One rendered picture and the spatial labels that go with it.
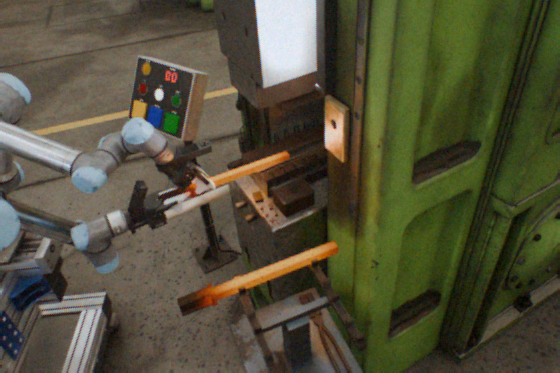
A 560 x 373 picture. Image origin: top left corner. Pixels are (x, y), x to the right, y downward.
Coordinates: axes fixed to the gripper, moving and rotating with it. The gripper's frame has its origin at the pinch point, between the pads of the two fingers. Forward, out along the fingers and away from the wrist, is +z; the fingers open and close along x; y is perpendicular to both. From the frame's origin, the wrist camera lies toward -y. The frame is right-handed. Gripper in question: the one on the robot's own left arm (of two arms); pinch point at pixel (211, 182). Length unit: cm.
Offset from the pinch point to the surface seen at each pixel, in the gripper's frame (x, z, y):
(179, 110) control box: -42.7, -2.2, -6.5
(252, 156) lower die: -7.3, 10.8, -15.4
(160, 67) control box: -59, -13, -13
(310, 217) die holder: 22.3, 21.8, -15.8
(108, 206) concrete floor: -135, 70, 80
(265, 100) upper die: 7.9, -15.7, -30.5
